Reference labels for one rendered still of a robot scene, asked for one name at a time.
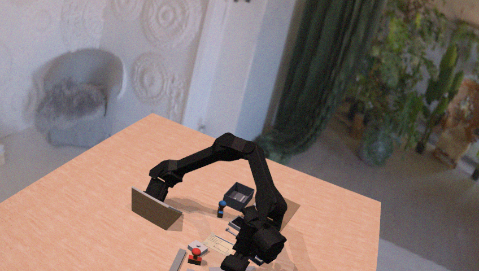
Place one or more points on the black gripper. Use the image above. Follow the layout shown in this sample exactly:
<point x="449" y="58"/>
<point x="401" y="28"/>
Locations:
<point x="239" y="261"/>

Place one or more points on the cream inspection card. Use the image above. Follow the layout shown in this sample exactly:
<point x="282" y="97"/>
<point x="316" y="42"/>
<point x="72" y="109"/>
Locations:
<point x="219" y="244"/>

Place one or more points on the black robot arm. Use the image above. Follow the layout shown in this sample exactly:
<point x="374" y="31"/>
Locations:
<point x="263" y="232"/>

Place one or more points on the black stamp pad tin with blue label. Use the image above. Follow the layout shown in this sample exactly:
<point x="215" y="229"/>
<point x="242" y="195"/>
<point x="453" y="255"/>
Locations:
<point x="256" y="260"/>

